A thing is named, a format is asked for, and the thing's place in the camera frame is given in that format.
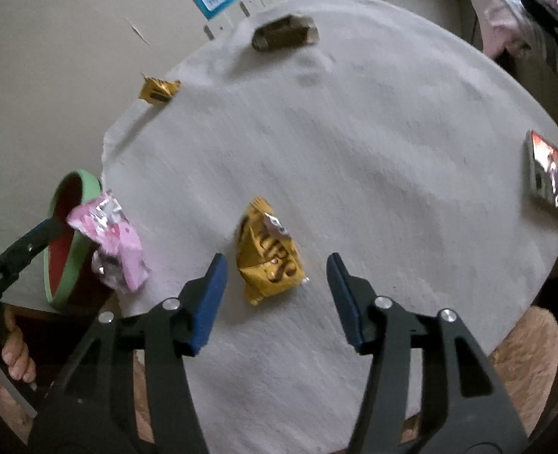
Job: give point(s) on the small gold wrapper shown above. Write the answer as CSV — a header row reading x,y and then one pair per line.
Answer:
x,y
156,90

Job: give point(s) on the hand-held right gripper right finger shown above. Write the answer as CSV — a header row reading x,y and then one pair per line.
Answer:
x,y
343,298

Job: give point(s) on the person's left hand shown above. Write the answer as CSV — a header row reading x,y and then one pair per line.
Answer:
x,y
16,354

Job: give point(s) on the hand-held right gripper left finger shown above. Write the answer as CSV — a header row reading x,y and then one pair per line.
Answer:
x,y
210,302

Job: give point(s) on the beige fuzzy mat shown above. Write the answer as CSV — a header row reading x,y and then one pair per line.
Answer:
x,y
530,354

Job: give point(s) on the pink wrapper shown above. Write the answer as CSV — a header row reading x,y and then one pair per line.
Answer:
x,y
127,246

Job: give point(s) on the brown wrapper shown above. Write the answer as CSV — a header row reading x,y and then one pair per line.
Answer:
x,y
283,33

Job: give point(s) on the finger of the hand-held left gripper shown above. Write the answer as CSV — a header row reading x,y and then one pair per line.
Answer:
x,y
23,246

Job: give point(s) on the white tablecloth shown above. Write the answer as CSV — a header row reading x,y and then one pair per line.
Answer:
x,y
354,151

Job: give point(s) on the red and silver packet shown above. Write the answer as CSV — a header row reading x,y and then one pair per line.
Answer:
x,y
551,175

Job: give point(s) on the yellow snack bag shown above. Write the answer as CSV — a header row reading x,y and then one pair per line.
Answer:
x,y
269,255

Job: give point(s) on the green bin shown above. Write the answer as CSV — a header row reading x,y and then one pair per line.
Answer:
x,y
73,274

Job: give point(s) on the dark wall bracket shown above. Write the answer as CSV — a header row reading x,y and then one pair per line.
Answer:
x,y
208,32
245,8

